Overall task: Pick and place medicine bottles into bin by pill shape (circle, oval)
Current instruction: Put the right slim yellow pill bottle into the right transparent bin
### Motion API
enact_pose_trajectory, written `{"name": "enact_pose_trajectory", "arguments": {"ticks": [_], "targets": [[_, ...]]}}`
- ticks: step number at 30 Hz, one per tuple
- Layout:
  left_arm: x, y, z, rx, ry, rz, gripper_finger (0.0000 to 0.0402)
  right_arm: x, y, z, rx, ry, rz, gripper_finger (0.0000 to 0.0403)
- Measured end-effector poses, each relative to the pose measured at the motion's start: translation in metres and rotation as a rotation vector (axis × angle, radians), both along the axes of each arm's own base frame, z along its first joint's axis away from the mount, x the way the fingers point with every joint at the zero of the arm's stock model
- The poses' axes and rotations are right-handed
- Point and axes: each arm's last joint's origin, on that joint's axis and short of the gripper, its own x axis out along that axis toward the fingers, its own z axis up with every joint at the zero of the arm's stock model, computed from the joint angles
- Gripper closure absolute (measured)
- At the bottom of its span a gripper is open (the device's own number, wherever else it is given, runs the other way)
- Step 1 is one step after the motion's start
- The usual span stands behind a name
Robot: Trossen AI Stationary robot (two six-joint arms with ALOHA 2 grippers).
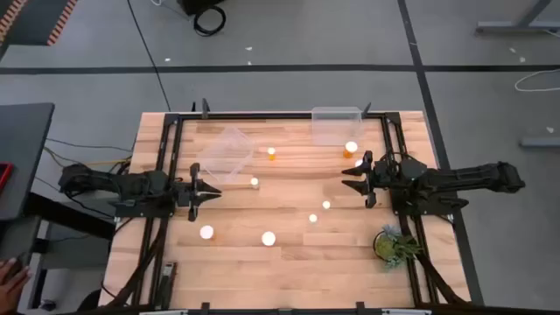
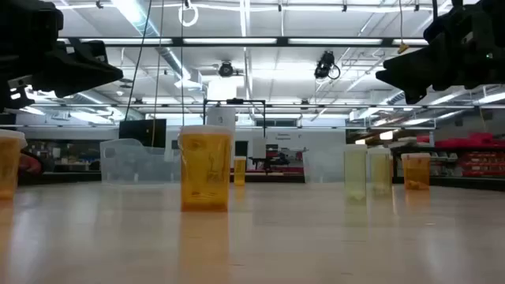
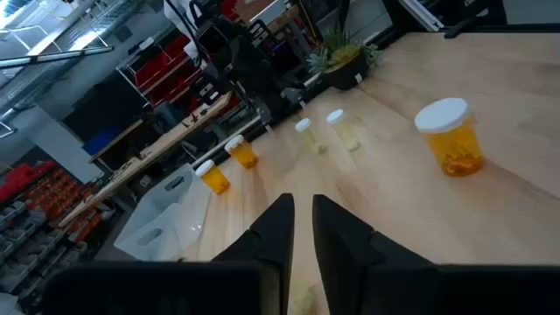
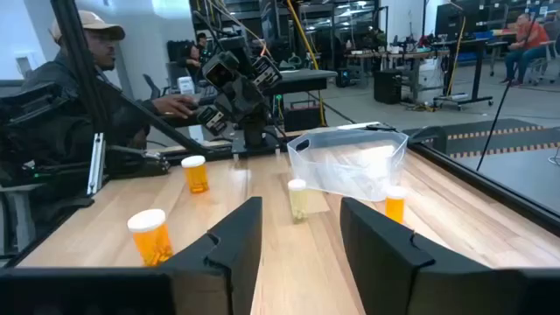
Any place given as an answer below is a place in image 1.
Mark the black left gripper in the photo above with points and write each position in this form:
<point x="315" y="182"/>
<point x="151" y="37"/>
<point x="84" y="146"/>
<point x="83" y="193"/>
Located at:
<point x="186" y="194"/>

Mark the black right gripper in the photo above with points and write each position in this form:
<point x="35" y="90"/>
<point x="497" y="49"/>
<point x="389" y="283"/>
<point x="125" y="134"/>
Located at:
<point x="380" y="175"/>

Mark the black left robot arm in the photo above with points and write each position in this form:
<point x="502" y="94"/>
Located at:
<point x="131" y="184"/>

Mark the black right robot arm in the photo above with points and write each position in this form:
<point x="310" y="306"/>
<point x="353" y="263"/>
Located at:
<point x="472" y="177"/>

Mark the clear plastic bin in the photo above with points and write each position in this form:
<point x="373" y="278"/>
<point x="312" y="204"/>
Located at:
<point x="225" y="153"/>
<point x="337" y="127"/>

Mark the potted succulent plant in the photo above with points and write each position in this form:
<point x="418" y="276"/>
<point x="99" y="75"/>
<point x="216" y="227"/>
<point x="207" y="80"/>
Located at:
<point x="391" y="247"/>

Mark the black handheld device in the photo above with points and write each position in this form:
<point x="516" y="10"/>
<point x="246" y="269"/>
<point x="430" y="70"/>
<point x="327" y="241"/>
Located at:
<point x="165" y="273"/>

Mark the black desk crossbar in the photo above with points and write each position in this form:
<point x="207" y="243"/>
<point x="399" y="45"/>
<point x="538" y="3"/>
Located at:
<point x="70" y="214"/>

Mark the grey floor bar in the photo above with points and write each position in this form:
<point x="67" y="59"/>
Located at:
<point x="540" y="142"/>

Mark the grey desk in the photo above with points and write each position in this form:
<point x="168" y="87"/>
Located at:
<point x="22" y="157"/>

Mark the black equipment case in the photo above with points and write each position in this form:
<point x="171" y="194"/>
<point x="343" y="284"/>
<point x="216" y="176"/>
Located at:
<point x="197" y="4"/>

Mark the red object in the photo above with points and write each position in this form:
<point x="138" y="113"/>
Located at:
<point x="3" y="175"/>

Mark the grey table foot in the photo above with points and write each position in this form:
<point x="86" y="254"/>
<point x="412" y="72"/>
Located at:
<point x="512" y="30"/>

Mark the person's hand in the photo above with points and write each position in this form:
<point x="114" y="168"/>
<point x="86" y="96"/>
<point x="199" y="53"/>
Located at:
<point x="11" y="280"/>

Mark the black aluminium table frame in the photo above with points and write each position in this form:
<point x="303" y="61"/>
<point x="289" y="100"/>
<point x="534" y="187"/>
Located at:
<point x="280" y="116"/>

